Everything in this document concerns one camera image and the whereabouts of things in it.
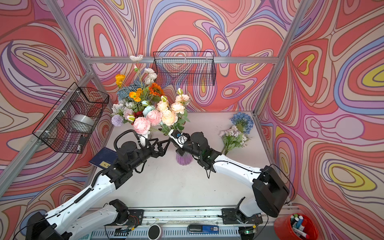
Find peach rose stem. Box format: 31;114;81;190
156;96;178;134

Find purple blue glass vase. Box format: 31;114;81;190
176;153;194;166

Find red pen cup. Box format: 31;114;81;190
274;214;319;240

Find black wire basket back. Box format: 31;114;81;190
153;50;217;87

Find orange poppy stem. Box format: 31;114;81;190
115;74;143;103

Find blue rose bunch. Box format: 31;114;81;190
117;79;142;101

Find red flower with leaf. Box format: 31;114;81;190
134;111;144;119

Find pink peony stem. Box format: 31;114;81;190
127;110;163;135

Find white poppy stem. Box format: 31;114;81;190
129;55;158;86

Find lilac mixed flower bunch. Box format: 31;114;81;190
219;125;250;155

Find black wire basket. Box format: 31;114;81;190
153;50;217;87
33;83;110;154

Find round black speaker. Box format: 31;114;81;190
147;224;163;240

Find dark blue notebook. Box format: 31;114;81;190
89;147;118;169

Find black wire basket left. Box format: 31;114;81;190
33;83;110;154

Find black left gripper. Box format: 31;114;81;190
126;137;170;173

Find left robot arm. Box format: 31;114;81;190
25;130;171;240

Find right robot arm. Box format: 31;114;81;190
169;132;289;218

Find orange sunflower stem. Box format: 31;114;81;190
149;83;165;97

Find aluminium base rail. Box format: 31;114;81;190
89;205;301;240

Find blue hydrangea stem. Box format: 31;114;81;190
230;113;254;134

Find blue black device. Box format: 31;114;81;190
187;224;220;234

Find light blue rose stem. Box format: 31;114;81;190
141;101;156;117

